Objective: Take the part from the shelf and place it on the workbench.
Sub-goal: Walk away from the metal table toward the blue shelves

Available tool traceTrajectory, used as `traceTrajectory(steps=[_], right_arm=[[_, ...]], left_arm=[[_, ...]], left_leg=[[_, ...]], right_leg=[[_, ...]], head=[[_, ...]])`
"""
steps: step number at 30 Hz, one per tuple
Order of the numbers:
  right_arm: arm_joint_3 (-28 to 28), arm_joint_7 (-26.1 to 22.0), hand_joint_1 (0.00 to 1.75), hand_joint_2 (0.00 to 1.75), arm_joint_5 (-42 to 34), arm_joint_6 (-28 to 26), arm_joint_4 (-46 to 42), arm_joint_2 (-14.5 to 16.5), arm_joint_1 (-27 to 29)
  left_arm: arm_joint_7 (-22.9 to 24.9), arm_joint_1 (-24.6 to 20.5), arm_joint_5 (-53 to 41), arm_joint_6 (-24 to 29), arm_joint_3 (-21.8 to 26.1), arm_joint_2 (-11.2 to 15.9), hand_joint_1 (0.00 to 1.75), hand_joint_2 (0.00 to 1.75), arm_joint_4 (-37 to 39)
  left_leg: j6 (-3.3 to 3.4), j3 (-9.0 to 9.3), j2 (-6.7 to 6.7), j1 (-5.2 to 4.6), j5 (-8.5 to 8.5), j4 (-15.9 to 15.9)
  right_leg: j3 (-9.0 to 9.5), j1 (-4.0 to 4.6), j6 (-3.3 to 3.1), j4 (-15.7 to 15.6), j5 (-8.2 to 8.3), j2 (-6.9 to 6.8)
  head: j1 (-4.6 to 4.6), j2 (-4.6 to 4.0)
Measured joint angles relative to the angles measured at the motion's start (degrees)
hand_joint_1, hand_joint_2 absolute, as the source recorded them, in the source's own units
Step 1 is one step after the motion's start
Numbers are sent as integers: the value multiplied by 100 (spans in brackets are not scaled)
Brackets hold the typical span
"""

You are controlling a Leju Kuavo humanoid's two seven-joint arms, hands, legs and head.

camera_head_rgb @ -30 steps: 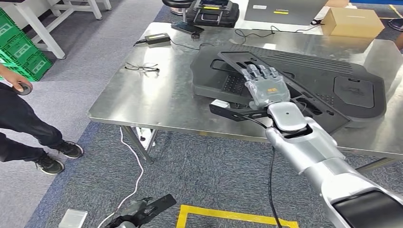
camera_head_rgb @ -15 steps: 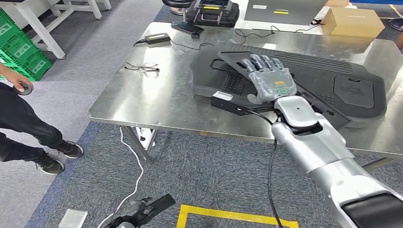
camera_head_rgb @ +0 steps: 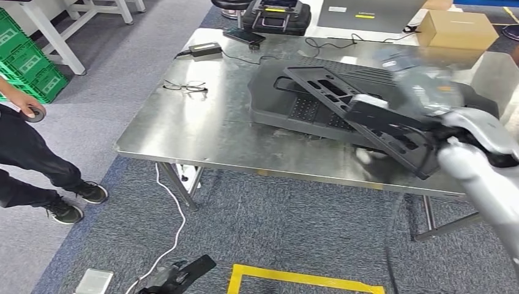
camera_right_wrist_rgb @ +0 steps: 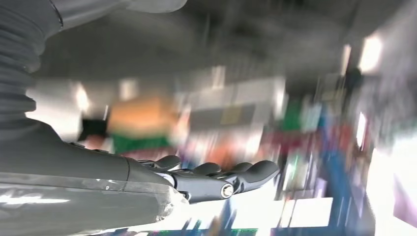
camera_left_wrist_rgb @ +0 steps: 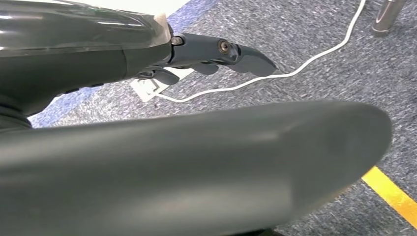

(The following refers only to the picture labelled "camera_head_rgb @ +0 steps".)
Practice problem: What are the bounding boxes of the grey closed laptop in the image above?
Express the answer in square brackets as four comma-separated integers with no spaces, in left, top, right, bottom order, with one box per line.
[316,0,427,34]

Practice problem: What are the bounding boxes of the thin-framed eyeglasses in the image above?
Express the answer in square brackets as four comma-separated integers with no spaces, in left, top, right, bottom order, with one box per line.
[163,80,209,95]

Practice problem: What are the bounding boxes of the white desk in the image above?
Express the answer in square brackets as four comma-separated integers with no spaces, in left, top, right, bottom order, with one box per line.
[303,0,461,46]

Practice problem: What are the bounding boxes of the large black plastic cover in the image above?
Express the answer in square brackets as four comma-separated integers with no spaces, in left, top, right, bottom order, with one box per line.
[247,56,500,152]

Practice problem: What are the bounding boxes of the white floor cable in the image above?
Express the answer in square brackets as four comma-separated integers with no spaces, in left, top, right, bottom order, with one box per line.
[123,163,187,294]

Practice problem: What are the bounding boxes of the black round stool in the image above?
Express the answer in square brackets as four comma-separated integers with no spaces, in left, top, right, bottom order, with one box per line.
[211,0,253,20]

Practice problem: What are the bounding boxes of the dark tape roll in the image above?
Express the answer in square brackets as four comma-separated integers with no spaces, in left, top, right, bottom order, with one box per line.
[20,105,47,124]

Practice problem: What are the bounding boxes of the brown cardboard box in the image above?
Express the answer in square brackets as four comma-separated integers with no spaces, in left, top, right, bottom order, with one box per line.
[417,9,500,52]

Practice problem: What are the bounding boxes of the black mouse cable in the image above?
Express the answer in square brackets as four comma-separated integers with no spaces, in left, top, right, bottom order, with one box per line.
[305,31,421,50]

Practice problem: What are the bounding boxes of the stainless steel workbench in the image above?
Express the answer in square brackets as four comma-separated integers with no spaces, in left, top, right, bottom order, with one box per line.
[115,27,519,243]

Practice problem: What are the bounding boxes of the person's hand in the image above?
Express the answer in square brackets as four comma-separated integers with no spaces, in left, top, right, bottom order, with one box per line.
[7,93,46,122]

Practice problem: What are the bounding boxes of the black controller case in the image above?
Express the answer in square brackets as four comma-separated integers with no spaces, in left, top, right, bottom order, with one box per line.
[242,0,313,37]

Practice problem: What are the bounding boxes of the white power strip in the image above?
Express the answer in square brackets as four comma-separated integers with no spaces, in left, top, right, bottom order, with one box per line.
[176,163,204,192]

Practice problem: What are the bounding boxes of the black adapter cable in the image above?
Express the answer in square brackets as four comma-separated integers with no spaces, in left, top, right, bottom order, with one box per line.
[174,48,282,67]

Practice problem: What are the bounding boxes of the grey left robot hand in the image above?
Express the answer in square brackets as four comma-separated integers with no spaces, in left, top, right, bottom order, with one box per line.
[138,254,217,294]

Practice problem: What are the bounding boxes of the black power adapter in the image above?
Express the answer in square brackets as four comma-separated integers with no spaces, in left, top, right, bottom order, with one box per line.
[188,42,223,58]

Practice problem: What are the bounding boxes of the blue plastic crate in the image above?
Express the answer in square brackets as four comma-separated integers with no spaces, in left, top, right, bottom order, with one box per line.
[453,0,519,8]

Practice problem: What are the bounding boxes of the black plastic frame part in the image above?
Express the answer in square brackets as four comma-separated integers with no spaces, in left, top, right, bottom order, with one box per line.
[283,66,441,181]

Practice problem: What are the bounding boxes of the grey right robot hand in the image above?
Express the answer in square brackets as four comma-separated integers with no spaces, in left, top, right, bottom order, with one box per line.
[380,47,468,119]

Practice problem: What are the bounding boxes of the black flat phone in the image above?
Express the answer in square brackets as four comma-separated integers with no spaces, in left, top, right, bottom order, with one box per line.
[222,27,267,45]

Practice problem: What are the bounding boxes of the green plastic crate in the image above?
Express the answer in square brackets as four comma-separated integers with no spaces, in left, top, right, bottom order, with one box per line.
[0,8,32,61]
[3,40,56,84]
[17,64,69,105]

